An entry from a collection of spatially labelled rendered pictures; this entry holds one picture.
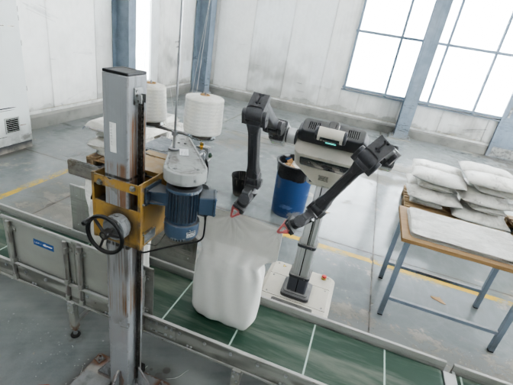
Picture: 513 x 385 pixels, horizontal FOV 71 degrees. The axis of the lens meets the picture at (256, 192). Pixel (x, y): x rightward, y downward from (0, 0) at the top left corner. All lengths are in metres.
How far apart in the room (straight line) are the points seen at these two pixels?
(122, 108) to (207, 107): 0.32
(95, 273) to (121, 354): 0.48
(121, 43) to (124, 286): 6.29
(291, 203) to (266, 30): 6.59
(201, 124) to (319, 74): 8.31
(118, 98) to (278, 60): 8.62
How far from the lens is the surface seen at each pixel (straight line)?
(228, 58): 10.37
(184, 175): 1.42
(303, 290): 2.66
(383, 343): 2.43
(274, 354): 2.15
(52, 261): 2.51
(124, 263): 1.75
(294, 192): 4.03
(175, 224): 1.56
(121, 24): 7.67
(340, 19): 9.64
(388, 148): 1.49
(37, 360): 2.68
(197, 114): 1.49
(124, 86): 1.42
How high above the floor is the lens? 1.99
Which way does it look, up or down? 25 degrees down
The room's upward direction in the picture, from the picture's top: 10 degrees clockwise
